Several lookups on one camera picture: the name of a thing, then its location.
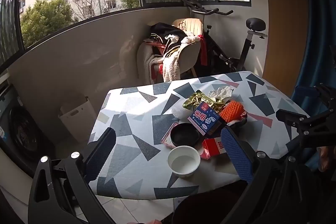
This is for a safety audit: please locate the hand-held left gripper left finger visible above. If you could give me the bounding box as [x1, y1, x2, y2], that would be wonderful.
[28, 127, 116, 224]

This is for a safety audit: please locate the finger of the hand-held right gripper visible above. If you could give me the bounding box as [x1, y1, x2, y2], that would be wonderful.
[276, 109, 336, 149]
[295, 84, 336, 109]

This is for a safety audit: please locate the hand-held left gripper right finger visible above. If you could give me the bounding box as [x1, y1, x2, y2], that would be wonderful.
[220, 126, 312, 224]

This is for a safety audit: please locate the red paper box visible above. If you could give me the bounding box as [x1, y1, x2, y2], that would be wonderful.
[202, 135, 229, 161]

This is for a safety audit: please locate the blue milk carton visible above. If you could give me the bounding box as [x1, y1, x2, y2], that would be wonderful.
[187, 102, 224, 141]

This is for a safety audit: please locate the white paper bowl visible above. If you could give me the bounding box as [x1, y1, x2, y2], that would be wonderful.
[167, 146, 201, 179]

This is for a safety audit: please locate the black bowl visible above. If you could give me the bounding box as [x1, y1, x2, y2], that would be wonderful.
[170, 123, 201, 148]

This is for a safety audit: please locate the dark brown bin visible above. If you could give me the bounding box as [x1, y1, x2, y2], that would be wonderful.
[172, 182, 248, 224]

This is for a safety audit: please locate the white tissue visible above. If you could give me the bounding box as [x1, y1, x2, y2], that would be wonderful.
[208, 85, 235, 99]

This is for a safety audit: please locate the gold foil wrapper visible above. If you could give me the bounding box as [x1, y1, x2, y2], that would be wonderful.
[182, 90, 233, 112]

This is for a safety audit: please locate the red clear blister pack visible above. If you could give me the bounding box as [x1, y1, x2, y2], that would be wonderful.
[160, 121, 179, 150]

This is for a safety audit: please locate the person's right hand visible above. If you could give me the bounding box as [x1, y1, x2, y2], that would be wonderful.
[318, 146, 336, 172]

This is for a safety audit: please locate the geometric patterned tablecloth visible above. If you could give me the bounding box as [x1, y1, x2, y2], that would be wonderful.
[88, 71, 310, 199]

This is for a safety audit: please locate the white laundry basket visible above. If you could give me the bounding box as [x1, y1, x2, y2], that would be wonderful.
[58, 95, 96, 143]

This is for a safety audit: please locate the blue curtain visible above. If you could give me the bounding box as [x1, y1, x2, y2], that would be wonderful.
[289, 0, 336, 169]

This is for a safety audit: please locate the wooden panel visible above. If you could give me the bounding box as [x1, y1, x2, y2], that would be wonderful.
[260, 0, 307, 94]

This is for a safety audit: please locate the black exercise bike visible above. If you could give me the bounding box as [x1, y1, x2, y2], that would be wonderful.
[182, 0, 268, 75]

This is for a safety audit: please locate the grey washing machine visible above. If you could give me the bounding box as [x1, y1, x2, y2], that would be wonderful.
[0, 84, 55, 177]

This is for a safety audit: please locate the red garment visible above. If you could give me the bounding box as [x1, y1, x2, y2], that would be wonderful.
[198, 35, 208, 66]

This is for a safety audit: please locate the white fleece blanket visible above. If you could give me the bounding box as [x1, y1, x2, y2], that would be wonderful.
[143, 35, 201, 83]

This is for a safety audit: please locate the beige chair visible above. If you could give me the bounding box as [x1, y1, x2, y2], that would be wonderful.
[138, 18, 204, 83]

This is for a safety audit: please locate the dark striped jacket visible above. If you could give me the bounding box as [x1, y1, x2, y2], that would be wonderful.
[150, 22, 188, 56]

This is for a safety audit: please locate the large green tree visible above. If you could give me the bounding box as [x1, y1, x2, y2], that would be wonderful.
[20, 0, 79, 46]

